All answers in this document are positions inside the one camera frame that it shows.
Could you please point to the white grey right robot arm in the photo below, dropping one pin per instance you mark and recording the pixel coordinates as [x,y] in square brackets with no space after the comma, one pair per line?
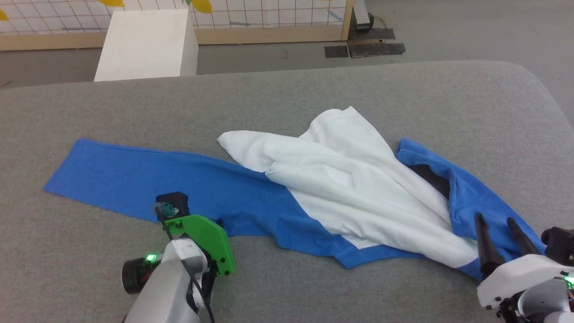
[545,300]

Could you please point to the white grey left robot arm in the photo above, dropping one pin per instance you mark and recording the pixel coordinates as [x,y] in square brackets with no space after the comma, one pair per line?
[159,291]

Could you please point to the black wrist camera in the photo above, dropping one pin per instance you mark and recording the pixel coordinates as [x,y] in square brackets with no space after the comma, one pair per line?
[172,202]
[558,244]

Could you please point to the small black floor mat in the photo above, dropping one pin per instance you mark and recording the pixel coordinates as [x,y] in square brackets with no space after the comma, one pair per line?
[336,51]

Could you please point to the yellow leaf sticker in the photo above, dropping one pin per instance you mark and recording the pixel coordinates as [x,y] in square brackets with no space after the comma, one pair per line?
[112,2]
[2,15]
[202,5]

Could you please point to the blue and white garment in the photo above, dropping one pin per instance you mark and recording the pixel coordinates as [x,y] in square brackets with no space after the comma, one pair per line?
[134,179]

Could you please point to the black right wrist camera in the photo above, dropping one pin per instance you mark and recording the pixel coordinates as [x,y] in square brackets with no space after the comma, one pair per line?
[558,244]

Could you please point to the white box pedestal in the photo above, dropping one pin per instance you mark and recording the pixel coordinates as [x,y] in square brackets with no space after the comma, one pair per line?
[143,45]

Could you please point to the wooden framed grid panel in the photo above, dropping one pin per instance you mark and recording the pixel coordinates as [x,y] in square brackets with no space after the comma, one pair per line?
[269,35]

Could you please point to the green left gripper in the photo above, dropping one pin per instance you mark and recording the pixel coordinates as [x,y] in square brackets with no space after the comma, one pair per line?
[206,237]

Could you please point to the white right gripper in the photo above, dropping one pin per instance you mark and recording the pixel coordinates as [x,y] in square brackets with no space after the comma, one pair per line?
[520,273]

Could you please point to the large black floor mat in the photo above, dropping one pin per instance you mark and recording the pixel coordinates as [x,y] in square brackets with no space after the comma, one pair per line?
[376,48]

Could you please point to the grey black stand foot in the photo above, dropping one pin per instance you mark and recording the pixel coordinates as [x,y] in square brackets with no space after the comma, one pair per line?
[362,15]

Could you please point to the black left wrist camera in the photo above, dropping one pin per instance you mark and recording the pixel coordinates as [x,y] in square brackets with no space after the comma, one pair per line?
[172,202]

